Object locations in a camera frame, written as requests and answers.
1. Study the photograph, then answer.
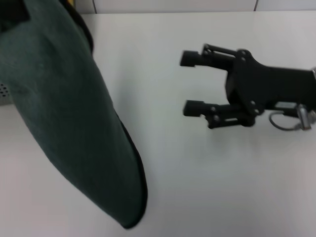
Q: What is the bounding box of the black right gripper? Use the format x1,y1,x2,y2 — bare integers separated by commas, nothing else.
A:
179,43,316,130

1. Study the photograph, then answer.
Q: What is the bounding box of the dark green towel yellow underside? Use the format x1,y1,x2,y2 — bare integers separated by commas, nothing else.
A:
0,0,148,229

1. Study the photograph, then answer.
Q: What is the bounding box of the grey cable with metal plug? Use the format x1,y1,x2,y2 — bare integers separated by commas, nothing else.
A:
269,103,313,131

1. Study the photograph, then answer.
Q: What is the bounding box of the grey perforated plastic storage box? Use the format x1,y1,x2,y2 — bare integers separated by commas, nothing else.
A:
0,82,13,106

